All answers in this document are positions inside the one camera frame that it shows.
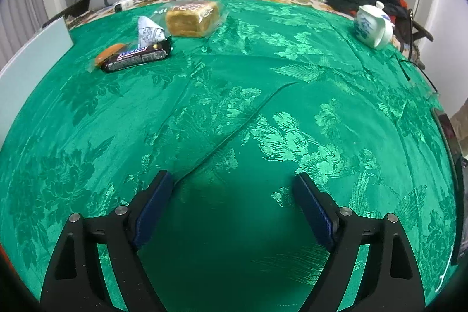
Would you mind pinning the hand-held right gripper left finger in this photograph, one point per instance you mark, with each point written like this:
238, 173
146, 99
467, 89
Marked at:
151, 213

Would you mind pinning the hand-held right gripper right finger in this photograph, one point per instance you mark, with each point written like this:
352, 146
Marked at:
316, 213

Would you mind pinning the dark chocolate bar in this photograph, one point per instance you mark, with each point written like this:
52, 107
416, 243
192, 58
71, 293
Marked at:
135, 56

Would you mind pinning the orange pastry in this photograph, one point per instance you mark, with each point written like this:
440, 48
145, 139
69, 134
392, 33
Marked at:
108, 51

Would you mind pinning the white triangular packet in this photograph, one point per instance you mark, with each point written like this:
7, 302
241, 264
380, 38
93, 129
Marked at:
148, 30

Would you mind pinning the bread loaf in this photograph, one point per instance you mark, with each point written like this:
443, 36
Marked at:
190, 19

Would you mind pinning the green patterned tablecloth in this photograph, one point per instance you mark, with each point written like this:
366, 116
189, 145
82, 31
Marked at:
234, 96

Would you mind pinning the white flat board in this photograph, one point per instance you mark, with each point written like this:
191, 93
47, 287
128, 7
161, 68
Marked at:
25, 70

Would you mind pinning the white and blue teapot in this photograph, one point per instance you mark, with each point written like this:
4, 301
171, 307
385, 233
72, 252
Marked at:
369, 27

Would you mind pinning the dark wooden chair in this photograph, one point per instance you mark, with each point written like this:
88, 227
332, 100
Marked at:
420, 34

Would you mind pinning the white power strip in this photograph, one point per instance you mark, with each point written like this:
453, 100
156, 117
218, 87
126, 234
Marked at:
123, 5

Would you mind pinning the grey curtain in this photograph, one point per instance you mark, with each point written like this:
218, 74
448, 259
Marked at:
22, 16

